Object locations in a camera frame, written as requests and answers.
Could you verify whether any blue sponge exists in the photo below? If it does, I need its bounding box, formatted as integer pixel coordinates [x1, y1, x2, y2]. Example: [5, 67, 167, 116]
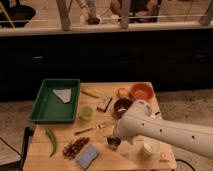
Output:
[76, 144, 100, 170]

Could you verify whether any bunch of red grapes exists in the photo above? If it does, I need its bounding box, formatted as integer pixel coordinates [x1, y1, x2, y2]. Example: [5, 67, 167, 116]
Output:
[63, 137, 89, 159]

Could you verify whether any green plastic cup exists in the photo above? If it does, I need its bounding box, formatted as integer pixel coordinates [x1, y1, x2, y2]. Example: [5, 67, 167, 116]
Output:
[79, 106, 93, 121]

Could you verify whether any green chili pepper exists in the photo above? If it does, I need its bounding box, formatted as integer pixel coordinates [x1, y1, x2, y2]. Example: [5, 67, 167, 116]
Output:
[45, 128, 57, 157]

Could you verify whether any black floor cable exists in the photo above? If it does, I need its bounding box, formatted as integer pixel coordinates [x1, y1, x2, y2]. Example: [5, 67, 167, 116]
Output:
[175, 158, 198, 171]

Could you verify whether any white plastic cup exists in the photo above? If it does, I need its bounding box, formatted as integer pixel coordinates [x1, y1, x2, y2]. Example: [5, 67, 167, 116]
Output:
[141, 140, 160, 157]

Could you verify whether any small metal cup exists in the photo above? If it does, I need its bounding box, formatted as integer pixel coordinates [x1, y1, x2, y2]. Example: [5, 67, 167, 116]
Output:
[107, 137, 121, 149]

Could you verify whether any brown handled fork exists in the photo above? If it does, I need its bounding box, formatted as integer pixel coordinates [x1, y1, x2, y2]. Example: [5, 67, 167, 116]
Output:
[74, 124, 104, 136]

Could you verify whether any orange bowl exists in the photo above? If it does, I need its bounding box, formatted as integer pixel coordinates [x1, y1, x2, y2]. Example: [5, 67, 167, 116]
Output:
[130, 83, 154, 101]

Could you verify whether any green plastic tray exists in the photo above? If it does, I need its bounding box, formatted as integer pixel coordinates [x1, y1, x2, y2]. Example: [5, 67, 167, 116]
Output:
[29, 79, 80, 124]

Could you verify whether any dark red bowl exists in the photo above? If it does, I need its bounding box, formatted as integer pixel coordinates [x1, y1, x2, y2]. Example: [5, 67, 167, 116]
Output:
[113, 99, 132, 119]

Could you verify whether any grey cloth piece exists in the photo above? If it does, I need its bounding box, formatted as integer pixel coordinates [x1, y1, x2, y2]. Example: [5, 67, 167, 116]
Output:
[53, 89, 72, 103]

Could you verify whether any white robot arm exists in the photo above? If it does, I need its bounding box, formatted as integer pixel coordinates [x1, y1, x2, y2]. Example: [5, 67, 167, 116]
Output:
[113, 100, 213, 159]

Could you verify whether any yellow round fruit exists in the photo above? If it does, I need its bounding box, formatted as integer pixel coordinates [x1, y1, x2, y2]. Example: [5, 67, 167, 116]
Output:
[117, 88, 129, 98]

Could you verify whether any yellow banana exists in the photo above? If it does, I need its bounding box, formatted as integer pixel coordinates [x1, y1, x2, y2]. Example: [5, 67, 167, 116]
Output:
[81, 89, 100, 98]

